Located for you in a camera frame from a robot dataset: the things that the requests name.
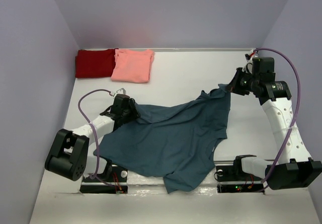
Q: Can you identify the blue t-shirt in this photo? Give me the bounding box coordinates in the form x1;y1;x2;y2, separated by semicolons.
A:
96;84;231;193

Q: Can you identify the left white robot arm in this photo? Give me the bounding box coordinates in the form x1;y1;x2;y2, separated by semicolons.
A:
44;94;140;181

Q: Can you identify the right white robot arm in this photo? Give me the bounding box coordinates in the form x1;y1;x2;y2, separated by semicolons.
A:
226;56;321;190

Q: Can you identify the folded pink t-shirt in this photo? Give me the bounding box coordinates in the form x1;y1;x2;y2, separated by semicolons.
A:
111;49;154;84

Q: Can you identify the folded red t-shirt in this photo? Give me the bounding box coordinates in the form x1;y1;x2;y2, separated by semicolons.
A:
75;49;116;79

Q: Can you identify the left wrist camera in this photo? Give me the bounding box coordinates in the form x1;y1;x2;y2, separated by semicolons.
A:
111;88;126;96

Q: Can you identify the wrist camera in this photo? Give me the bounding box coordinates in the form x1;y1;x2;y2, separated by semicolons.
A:
111;88;126;96
244;53;256;72

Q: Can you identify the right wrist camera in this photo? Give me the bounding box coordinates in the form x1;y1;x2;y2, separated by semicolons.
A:
244;53;256;72

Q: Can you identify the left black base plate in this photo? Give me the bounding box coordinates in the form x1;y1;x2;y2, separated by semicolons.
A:
79;165;128;194

